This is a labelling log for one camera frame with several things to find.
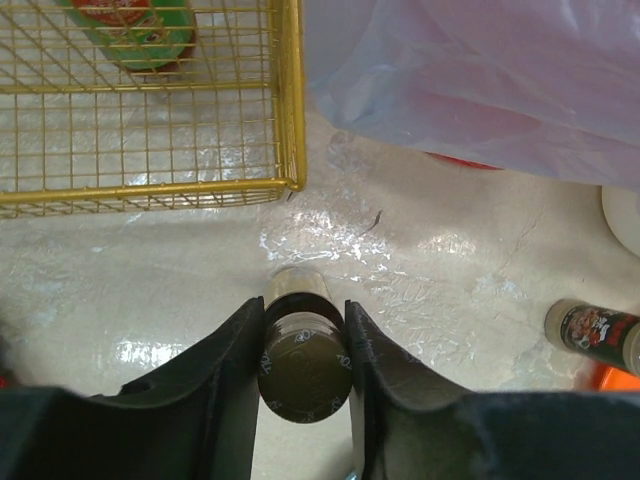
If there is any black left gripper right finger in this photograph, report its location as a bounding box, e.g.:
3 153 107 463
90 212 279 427
344 301 639 479

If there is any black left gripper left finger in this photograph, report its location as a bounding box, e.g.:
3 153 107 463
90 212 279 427
1 298 264 479

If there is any brown-lidded seasoning bottle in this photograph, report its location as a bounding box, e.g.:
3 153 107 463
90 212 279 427
258 267 352 424

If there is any dark spice jar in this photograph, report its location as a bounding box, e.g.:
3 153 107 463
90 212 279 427
544 299 639 377

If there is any green yellow-capped sauce bottle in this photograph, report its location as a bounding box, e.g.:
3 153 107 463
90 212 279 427
56 0 197 75

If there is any orange plate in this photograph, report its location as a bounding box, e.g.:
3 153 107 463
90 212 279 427
591 364 640 392

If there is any white rectangular basin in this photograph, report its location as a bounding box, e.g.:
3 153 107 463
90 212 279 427
601 186 640 257

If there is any clear plastic bin liner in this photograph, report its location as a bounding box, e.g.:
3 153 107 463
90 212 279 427
304 0 639 189

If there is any gold wire rack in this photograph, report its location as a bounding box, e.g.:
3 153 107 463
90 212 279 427
1 1 307 218

